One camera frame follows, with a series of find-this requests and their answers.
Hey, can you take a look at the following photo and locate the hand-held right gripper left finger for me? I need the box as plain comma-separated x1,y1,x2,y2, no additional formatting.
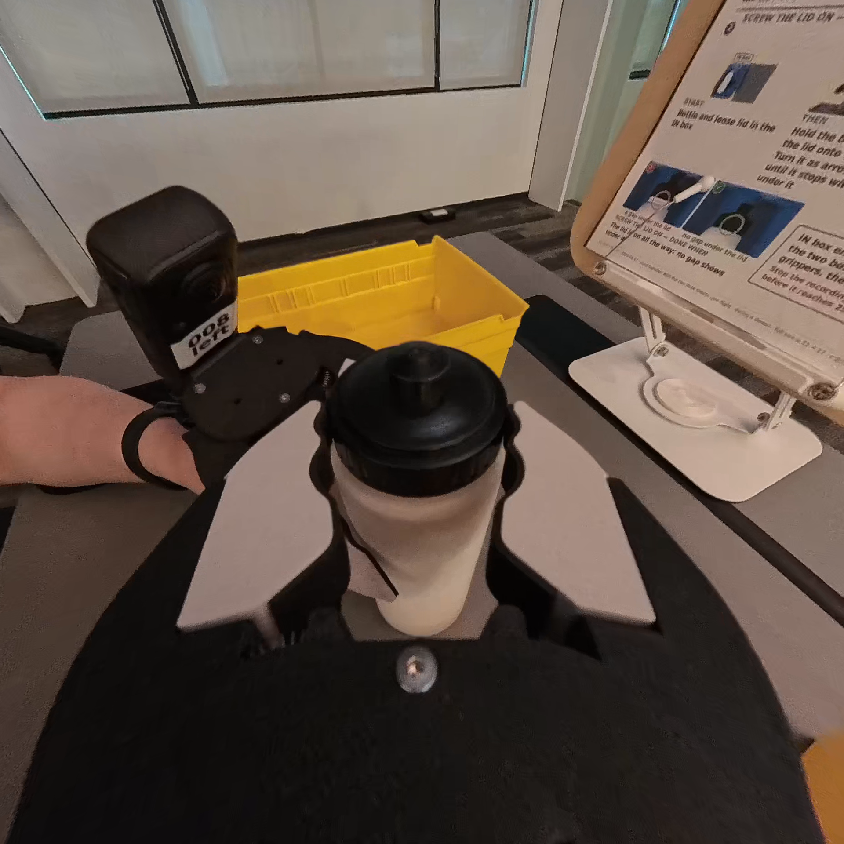
176,399,350,630

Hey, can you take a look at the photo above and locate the person's left forearm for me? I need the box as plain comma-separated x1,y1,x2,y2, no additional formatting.
0,375,207,495

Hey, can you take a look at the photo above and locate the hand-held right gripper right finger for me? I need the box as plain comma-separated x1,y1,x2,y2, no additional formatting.
487,400,658,627

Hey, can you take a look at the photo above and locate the yellow plastic bin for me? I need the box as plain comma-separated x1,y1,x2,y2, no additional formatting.
800,731,844,844
234,234,531,382

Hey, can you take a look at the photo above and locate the printed instruction sheet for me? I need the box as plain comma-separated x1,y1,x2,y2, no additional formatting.
586,0,844,370

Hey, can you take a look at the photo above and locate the large window with blinds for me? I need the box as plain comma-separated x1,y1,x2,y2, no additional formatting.
0,0,536,121

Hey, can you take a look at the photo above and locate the white plastic bottle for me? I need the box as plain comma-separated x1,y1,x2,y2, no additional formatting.
330,445,507,637

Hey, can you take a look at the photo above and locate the black bottle lid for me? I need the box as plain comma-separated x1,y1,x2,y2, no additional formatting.
325,342,510,497

